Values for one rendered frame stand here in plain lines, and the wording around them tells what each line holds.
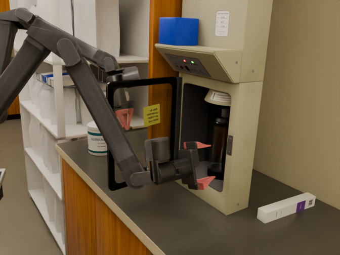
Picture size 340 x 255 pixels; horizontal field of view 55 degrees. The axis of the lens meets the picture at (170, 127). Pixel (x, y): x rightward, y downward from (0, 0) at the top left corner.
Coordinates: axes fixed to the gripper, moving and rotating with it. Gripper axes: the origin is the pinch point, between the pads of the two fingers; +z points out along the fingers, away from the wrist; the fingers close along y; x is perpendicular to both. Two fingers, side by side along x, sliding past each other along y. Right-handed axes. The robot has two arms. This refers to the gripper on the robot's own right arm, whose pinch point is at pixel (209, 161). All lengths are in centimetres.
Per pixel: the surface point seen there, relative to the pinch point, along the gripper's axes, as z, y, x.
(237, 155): 14.1, -0.5, 2.7
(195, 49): 0.1, 34.3, -0.4
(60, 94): -11, 38, 112
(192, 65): 5.1, 31.4, 8.4
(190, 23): 6.9, 45.6, 8.3
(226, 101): 15.4, 18.0, 5.4
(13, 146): -3, 11, 392
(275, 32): 55, 45, 11
